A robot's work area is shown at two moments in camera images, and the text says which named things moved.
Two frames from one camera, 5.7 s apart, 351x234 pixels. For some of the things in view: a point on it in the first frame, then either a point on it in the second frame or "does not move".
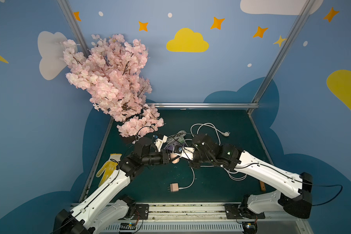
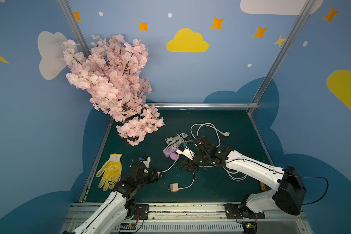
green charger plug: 181,140 does not move
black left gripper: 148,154 to 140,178
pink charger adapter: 174,187 does not move
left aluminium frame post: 76,31 does not move
